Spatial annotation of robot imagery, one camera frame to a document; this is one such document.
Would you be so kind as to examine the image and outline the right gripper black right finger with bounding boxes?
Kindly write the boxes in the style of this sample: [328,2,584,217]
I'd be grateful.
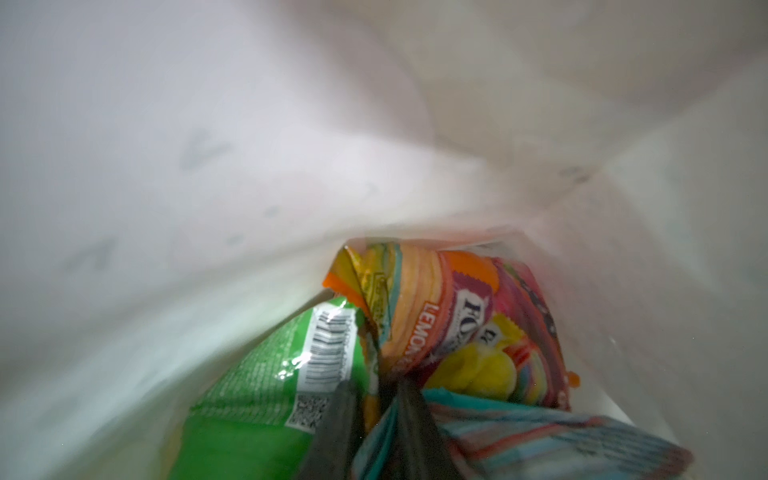
[384,380,463,480]

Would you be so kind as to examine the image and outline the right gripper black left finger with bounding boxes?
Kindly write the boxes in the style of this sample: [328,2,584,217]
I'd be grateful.
[294,380,365,480]

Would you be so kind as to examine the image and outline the teal snack packet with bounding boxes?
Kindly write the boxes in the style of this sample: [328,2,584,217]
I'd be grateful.
[350,386,694,480]

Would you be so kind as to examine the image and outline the green snack packet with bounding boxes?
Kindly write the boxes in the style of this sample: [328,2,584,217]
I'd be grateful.
[169,297,378,479]

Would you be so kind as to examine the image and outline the Fox's fruit candy packet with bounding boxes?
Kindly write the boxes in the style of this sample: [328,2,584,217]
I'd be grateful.
[323,242,575,410]

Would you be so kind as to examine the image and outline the white printed paper bag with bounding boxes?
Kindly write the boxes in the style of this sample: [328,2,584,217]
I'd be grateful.
[1,1,767,479]

